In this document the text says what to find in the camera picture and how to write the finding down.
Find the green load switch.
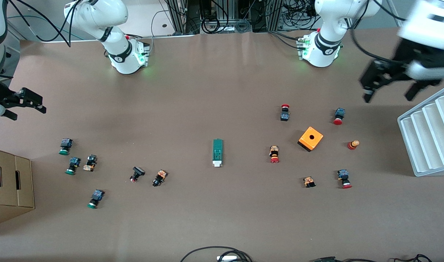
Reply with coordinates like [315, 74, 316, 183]
[212, 138, 224, 168]

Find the white ribbed plastic tray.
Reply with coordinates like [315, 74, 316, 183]
[397, 86, 444, 177]

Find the red push button blue block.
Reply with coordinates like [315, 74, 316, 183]
[337, 169, 353, 189]
[333, 108, 346, 126]

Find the green push button blue block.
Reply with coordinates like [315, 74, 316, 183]
[59, 138, 74, 156]
[65, 157, 82, 175]
[87, 189, 105, 209]

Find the brown cardboard box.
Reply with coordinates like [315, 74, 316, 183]
[0, 147, 35, 228]

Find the black push button orange block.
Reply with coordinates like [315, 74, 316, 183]
[152, 169, 168, 187]
[83, 154, 98, 172]

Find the black square push button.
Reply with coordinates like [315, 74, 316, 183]
[130, 166, 146, 183]

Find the white platform board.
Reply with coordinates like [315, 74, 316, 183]
[38, 0, 198, 43]

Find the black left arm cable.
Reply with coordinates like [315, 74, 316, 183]
[348, 0, 408, 66]

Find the aluminium frame bar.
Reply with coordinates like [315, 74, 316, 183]
[386, 0, 403, 27]

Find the orange button enclosure box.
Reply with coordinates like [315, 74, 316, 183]
[297, 126, 324, 152]

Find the thin black red cable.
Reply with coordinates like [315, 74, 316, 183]
[391, 254, 433, 262]

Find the aluminium rack with cables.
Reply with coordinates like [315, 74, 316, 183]
[166, 0, 317, 35]

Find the black cable with connector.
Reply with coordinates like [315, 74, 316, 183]
[310, 257, 377, 262]

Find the black looped cable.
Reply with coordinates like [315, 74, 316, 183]
[180, 246, 252, 262]

